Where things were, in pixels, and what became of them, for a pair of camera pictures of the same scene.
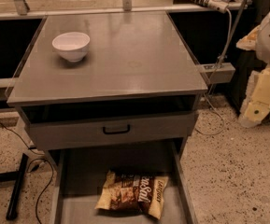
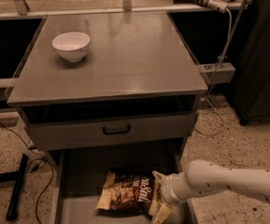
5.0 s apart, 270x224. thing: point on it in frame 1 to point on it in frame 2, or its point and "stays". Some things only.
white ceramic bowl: x=72 y=45 stays
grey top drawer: x=84 y=133 stays
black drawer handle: x=116 y=133 stays
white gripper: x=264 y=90 to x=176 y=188
